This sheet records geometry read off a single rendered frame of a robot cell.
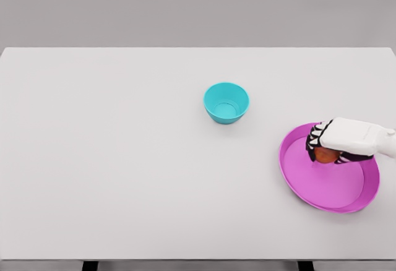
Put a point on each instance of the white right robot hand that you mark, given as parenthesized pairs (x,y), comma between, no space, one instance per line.
(346,136)

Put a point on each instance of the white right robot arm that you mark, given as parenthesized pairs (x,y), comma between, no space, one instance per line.
(388,142)

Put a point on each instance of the red apple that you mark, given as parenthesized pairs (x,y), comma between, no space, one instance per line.
(325,156)

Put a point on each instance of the pink plate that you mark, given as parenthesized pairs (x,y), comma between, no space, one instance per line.
(328,184)

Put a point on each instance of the blue bowl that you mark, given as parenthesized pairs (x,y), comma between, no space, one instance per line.
(226,104)

